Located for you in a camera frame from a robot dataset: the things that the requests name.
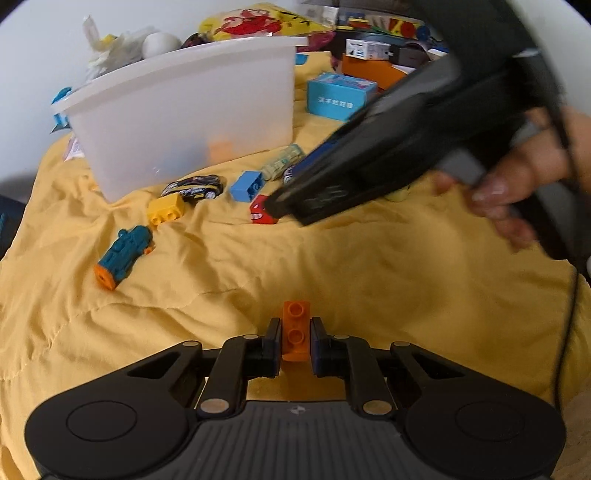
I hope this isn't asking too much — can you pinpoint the white ball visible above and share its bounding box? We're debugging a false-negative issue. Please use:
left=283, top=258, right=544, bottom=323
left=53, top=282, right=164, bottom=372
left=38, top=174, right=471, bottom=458
left=141, top=32, right=182, bottom=58

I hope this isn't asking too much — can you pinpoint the orange box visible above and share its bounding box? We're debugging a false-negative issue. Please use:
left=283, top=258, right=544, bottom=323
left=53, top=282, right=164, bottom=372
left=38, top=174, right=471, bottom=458
left=342, top=53, right=419, bottom=92

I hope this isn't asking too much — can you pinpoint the yellow toy brick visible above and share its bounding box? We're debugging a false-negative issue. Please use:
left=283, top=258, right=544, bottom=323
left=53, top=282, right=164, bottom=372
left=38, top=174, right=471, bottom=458
left=147, top=193, right=186, bottom=228

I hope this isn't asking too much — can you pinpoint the teal toy with orange end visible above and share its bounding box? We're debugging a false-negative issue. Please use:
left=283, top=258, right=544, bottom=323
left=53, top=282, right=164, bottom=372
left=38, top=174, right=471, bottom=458
left=93, top=225, right=155, bottom=291

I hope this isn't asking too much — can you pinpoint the yellow blanket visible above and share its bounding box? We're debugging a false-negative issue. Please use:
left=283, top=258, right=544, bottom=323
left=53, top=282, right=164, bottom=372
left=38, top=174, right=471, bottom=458
left=0, top=51, right=591, bottom=480

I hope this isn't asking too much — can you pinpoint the red toy brick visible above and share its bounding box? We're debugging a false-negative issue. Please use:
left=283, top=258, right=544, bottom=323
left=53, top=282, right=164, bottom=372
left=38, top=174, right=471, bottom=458
left=249, top=194, right=283, bottom=225

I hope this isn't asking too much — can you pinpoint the yellow snack bag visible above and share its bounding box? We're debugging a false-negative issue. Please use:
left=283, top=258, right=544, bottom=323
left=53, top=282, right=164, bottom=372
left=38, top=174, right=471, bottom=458
left=199, top=2, right=338, bottom=42

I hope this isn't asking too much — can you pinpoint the green patterned roll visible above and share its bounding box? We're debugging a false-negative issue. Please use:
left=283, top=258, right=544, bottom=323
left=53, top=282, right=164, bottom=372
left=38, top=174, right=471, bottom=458
left=260, top=144, right=305, bottom=181

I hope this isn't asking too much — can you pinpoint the small white box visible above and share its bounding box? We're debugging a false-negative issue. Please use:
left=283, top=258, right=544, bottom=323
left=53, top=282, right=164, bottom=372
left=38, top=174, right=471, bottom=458
left=345, top=39, right=391, bottom=61

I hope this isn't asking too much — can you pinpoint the blue cardboard box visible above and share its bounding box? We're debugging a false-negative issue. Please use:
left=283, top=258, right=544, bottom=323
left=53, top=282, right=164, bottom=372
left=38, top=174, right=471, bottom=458
left=306, top=72, right=378, bottom=122

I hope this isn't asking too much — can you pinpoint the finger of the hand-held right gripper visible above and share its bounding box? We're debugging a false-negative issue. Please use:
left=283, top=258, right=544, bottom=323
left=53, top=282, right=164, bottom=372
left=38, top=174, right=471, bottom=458
left=284, top=131, right=370, bottom=190

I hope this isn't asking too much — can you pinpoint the crumpled plastic bag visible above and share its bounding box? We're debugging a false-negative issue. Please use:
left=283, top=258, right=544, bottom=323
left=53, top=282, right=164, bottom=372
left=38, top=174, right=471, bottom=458
left=82, top=14, right=148, bottom=86

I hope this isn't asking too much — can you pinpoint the orange toy brick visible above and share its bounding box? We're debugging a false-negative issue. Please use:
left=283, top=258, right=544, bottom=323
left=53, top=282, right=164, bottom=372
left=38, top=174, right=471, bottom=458
left=281, top=300, right=310, bottom=361

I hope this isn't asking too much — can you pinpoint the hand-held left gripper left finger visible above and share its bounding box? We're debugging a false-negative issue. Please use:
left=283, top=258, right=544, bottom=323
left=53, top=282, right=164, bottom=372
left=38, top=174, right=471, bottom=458
left=127, top=318, right=283, bottom=418

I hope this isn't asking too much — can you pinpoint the white plastic bin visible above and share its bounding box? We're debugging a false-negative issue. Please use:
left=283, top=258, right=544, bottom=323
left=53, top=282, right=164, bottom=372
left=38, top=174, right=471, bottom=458
left=51, top=36, right=309, bottom=204

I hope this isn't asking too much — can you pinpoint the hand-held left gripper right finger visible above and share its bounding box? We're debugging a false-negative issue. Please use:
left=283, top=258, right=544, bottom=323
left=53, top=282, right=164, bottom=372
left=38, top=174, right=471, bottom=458
left=310, top=318, right=462, bottom=418

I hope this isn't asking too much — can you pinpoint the black cable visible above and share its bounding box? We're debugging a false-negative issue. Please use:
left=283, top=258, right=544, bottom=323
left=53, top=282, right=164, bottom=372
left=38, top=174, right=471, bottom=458
left=551, top=258, right=583, bottom=407

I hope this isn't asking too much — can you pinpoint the dark toy car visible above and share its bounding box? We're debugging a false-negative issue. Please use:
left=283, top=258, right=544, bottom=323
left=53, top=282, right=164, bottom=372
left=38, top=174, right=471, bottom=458
left=161, top=174, right=225, bottom=201

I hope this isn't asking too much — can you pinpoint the person's right hand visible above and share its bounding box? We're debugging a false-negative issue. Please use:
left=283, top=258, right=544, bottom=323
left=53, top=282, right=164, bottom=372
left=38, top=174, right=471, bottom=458
left=436, top=110, right=591, bottom=252

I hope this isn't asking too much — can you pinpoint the black case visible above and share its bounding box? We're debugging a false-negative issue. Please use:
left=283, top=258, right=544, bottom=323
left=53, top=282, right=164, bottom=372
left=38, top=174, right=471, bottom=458
left=388, top=41, right=451, bottom=70

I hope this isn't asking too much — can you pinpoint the colourful toy box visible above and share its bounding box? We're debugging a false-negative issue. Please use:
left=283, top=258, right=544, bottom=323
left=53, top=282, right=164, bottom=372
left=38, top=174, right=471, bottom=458
left=337, top=7, right=444, bottom=40

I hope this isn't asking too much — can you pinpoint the blue toy brick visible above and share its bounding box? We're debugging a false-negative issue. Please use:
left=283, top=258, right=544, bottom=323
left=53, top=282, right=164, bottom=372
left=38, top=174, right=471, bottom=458
left=229, top=171, right=266, bottom=204

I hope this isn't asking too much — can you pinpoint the dark blue bag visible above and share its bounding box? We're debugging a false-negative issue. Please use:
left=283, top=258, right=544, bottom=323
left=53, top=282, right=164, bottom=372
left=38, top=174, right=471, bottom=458
left=0, top=196, right=26, bottom=254

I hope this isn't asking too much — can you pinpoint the small white packet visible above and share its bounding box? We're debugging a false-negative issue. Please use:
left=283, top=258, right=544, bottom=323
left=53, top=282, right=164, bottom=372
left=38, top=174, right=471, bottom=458
left=62, top=134, right=86, bottom=162

